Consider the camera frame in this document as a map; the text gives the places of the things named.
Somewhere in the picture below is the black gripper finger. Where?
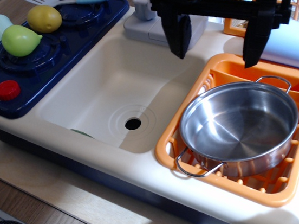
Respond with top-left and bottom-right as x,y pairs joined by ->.
243,16 -> 269,68
161,12 -> 192,59

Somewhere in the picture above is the stainless steel pan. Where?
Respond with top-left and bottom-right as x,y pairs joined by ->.
179,78 -> 299,178

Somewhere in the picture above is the cream toy sink unit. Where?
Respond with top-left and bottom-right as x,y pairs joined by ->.
0,8 -> 299,224

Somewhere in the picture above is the grey toy faucet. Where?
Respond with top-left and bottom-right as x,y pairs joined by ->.
123,0 -> 208,50

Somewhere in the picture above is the light blue plastic cup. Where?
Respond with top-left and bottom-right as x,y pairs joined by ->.
261,20 -> 299,68

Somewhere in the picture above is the yellow toy potato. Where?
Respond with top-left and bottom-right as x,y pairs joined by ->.
27,5 -> 62,34

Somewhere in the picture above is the green toy pear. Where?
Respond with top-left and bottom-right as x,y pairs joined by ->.
1,25 -> 43,57

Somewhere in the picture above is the red stove knob right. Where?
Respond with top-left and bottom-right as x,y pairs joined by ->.
0,80 -> 21,101

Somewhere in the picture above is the navy blue toy stove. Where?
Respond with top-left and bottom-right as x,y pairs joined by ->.
0,0 -> 129,119

